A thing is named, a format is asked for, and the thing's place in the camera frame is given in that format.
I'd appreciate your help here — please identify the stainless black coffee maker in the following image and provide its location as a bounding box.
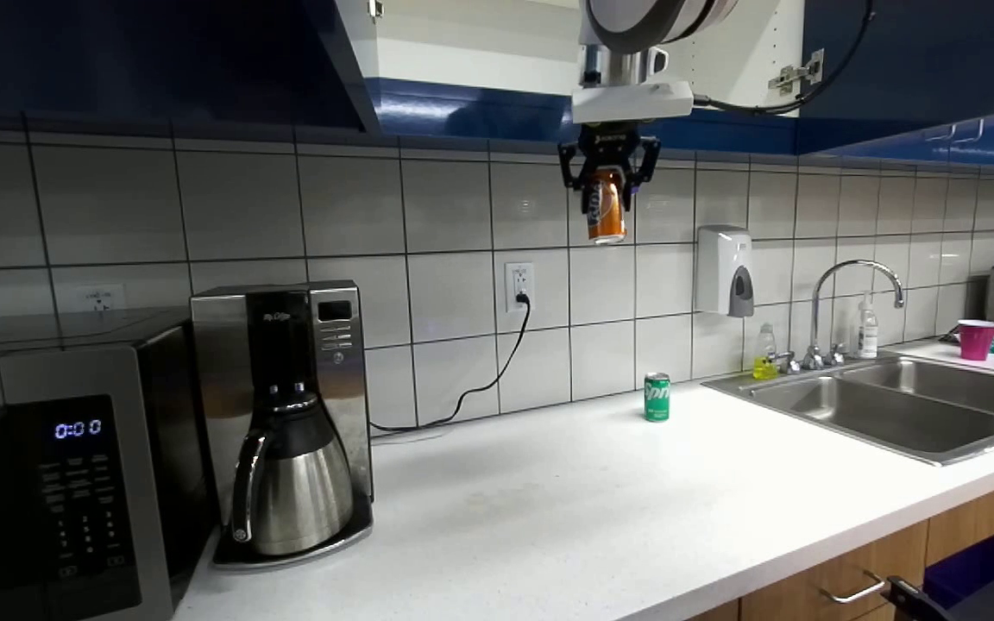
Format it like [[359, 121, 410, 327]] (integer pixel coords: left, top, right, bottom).
[[191, 281, 377, 568]]

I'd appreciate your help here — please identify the blue wall cupboard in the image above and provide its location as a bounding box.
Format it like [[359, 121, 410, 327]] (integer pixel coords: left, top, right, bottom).
[[0, 0, 994, 173]]

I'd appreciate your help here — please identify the pink cup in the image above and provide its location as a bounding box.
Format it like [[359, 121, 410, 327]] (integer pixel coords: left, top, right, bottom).
[[952, 316, 994, 367]]

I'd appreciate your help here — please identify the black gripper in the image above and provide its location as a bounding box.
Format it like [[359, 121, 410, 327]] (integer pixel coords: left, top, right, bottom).
[[556, 121, 664, 217]]

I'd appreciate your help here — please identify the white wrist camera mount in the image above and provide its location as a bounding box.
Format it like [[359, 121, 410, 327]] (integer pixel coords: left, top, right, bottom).
[[569, 76, 699, 129]]

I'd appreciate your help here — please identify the blue bin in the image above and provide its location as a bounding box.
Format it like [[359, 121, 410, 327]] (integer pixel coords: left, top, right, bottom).
[[921, 527, 994, 613]]

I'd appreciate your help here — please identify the metal cupboard door hinge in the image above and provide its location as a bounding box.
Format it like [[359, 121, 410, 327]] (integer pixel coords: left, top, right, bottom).
[[768, 44, 827, 96]]

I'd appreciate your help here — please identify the stainless steel microwave oven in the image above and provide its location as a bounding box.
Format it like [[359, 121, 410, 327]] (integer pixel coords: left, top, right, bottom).
[[0, 316, 218, 621]]

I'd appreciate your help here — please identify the stainless steel double sink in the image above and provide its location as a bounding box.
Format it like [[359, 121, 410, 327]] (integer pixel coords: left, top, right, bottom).
[[709, 357, 994, 467]]

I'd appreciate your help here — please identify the white wall soap dispenser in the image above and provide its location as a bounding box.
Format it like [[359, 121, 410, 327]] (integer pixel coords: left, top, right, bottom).
[[699, 228, 760, 320]]

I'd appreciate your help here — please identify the green soda can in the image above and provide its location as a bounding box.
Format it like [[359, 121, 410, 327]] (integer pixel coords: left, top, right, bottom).
[[642, 369, 672, 423]]

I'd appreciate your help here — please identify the stainless steel coffee carafe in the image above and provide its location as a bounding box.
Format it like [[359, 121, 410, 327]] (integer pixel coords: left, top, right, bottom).
[[227, 395, 359, 560]]

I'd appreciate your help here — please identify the black object with handle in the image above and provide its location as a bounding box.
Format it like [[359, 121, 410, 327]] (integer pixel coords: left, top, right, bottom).
[[878, 568, 994, 621]]

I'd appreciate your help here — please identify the chrome kitchen faucet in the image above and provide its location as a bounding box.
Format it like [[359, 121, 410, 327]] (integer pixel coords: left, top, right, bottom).
[[783, 257, 908, 377]]

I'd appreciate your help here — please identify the orange soda can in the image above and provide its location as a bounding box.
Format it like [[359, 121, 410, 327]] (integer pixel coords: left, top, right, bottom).
[[584, 165, 628, 244]]

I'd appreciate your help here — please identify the white wall outlet with plug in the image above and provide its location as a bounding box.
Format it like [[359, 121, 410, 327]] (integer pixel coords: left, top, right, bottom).
[[500, 259, 538, 316]]

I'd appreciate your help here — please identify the black power cord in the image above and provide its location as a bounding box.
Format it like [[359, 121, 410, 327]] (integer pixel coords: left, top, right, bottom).
[[371, 289, 535, 439]]

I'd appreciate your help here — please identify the small white bottle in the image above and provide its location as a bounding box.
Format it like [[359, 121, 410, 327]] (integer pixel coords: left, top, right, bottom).
[[859, 299, 885, 361]]

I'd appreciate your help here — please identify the yellow-green dish soap bottle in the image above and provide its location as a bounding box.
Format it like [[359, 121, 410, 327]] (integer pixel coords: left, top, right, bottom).
[[750, 320, 783, 382]]

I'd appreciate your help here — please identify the metal drawer handle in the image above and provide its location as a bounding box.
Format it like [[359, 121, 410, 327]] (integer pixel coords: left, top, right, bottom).
[[817, 573, 894, 610]]

